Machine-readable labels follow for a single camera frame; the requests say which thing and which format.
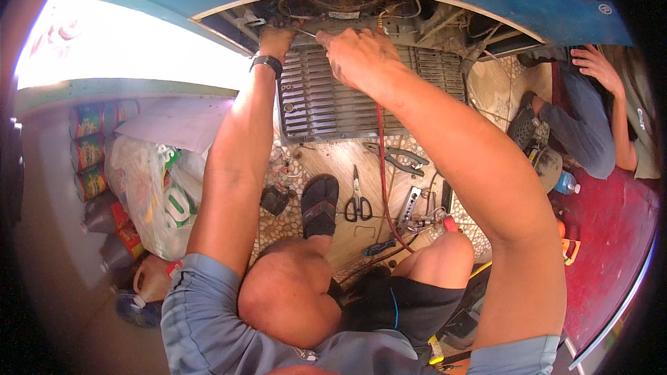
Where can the person's right hand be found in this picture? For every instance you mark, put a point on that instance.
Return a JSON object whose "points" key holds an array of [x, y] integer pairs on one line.
{"points": [[359, 60]]}

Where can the person's left hand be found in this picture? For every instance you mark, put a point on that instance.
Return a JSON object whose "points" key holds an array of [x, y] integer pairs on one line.
{"points": [[275, 41]]}

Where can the person's right fingers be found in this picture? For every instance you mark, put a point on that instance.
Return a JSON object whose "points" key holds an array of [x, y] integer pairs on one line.
{"points": [[338, 36]]}

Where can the person's left fingers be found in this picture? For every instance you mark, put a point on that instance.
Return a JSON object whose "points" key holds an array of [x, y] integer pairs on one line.
{"points": [[276, 30]]}

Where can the thin metal screwdriver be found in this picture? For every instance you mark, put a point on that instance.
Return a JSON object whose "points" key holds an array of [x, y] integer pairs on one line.
{"points": [[305, 32]]}

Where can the black wrist band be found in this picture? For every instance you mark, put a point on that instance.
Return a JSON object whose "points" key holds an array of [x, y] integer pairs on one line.
{"points": [[267, 62]]}

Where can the grey metal vent grill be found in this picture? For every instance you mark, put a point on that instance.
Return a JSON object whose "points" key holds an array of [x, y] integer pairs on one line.
{"points": [[323, 104]]}

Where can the white cardboard sheet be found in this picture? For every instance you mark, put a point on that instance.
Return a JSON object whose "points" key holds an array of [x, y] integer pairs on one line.
{"points": [[177, 121]]}

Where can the small black plastic part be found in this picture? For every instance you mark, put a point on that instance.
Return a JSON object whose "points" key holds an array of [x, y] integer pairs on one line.
{"points": [[274, 200]]}

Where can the colourful printed tin can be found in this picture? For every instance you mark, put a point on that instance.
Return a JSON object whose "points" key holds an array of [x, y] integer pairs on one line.
{"points": [[86, 121], [91, 182], [121, 112], [88, 152]]}

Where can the perforated metal flaring bar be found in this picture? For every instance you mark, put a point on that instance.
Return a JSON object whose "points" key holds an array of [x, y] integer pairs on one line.
{"points": [[409, 208]]}

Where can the metal flaring clamp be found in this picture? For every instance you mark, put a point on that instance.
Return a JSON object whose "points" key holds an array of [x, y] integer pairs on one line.
{"points": [[424, 220]]}

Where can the white plastic bag of goods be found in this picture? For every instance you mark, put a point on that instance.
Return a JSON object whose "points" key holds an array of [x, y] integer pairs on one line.
{"points": [[140, 192]]}

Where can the grey cap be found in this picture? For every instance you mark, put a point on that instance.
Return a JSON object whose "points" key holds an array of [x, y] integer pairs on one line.
{"points": [[547, 167]]}

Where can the dark bottle with red label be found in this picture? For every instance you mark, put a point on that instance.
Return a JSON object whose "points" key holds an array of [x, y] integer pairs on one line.
{"points": [[121, 249], [104, 217]]}

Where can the small water bottle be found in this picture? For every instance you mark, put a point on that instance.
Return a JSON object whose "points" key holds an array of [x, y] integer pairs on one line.
{"points": [[566, 183]]}

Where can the tan plastic jug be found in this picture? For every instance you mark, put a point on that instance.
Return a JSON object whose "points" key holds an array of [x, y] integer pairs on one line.
{"points": [[152, 278]]}

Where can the person's body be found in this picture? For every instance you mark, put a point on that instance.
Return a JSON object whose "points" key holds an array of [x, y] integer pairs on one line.
{"points": [[208, 323]]}

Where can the black tool bag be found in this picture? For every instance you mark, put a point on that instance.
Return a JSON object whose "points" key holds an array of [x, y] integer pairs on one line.
{"points": [[464, 323]]}

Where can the clear blue plastic bottle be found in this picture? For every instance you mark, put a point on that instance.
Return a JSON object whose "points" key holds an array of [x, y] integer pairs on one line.
{"points": [[136, 310]]}

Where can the orange plastic tool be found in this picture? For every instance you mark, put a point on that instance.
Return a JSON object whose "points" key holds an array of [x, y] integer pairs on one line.
{"points": [[569, 249]]}

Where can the yellow can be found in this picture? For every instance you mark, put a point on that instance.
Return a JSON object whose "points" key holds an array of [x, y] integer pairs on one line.
{"points": [[435, 350]]}

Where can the red board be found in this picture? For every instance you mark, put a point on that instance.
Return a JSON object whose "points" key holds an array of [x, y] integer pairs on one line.
{"points": [[609, 255]]}

